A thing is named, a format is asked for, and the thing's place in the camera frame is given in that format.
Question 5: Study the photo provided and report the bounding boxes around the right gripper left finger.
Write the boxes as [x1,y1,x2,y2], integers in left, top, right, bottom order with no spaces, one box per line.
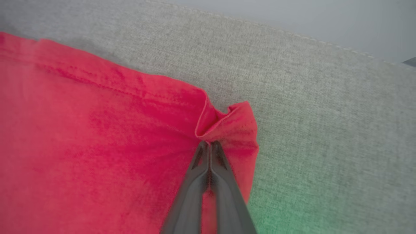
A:
[161,141,210,234]

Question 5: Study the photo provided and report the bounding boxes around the grey fabric sofa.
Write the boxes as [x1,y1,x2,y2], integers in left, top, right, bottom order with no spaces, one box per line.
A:
[0,0,416,234]

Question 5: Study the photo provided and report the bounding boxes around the red garment with white trim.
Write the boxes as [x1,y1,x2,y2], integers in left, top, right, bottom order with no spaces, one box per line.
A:
[0,32,259,234]

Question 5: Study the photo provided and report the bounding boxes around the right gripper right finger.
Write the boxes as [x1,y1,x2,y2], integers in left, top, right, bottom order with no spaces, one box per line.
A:
[210,140,257,234]

